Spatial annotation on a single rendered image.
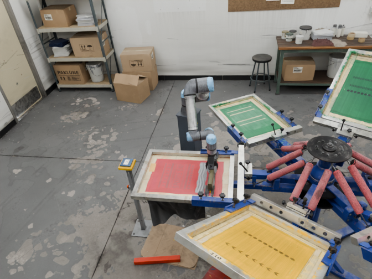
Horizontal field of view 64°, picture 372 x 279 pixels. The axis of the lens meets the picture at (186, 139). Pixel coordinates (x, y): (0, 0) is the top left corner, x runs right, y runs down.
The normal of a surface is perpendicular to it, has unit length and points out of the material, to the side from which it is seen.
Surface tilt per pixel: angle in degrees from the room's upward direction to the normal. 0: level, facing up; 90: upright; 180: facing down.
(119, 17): 90
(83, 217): 0
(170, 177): 0
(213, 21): 90
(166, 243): 0
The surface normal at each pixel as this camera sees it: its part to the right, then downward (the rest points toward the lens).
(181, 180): -0.07, -0.80
